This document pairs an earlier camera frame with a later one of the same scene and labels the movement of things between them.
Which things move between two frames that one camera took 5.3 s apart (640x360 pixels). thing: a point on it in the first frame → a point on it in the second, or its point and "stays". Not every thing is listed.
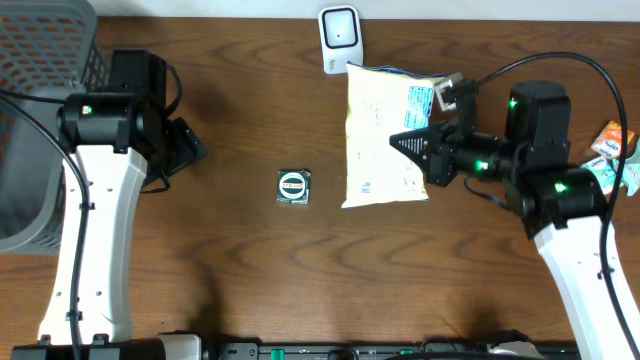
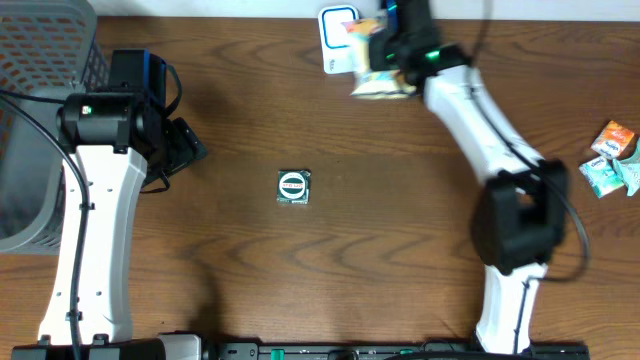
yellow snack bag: x=382 y=103 → x=368 y=83
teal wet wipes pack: x=630 y=175 stays
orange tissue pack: x=608 y=143 stays
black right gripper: x=439 y=162 → x=375 y=41
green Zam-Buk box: x=294 y=187 stays
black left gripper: x=188 y=147 stays
